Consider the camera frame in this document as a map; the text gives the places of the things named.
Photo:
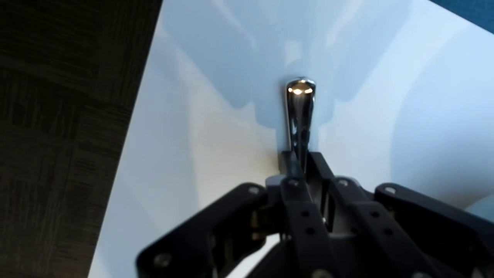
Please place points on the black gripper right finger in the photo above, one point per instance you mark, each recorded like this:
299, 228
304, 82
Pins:
407, 234

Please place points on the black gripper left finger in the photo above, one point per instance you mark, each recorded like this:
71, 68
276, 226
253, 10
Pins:
213, 241

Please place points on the silver metal spoon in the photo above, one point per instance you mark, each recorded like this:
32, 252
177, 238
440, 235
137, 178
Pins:
299, 101

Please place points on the white side table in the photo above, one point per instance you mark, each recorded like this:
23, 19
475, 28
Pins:
403, 95

